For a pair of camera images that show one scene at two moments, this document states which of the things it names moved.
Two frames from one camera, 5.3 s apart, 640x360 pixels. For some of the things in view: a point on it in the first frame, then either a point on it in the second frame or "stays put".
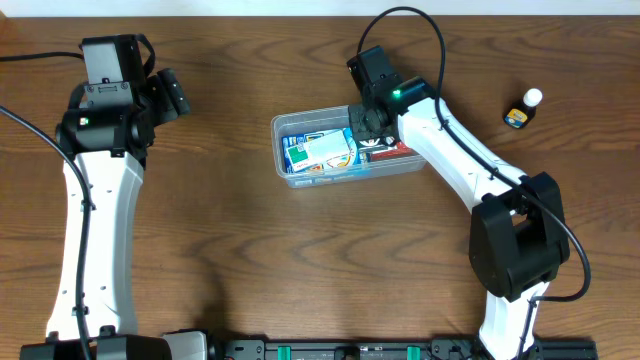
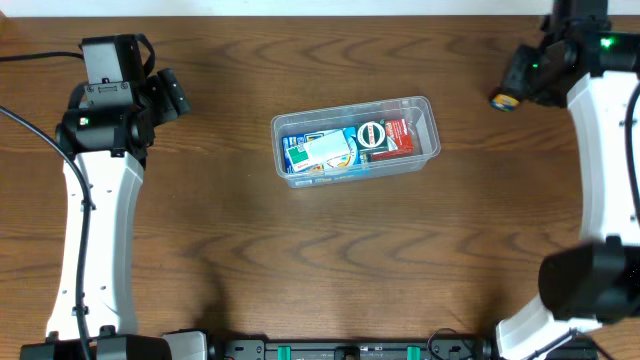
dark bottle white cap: (519, 116) → (505, 103)
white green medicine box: (331, 150) stays put
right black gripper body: (370, 126) → (522, 76)
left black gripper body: (172, 91) stays put
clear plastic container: (315, 148) stays put
